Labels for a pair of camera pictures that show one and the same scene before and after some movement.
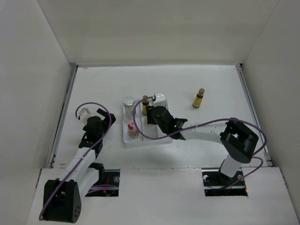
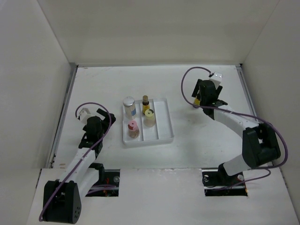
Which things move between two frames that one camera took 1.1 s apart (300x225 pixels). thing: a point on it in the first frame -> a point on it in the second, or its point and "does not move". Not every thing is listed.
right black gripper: [151, 119] -> [197, 88]
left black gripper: [106, 122] does not move
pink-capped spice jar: [132, 132] does not move
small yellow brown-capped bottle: [145, 102] does not move
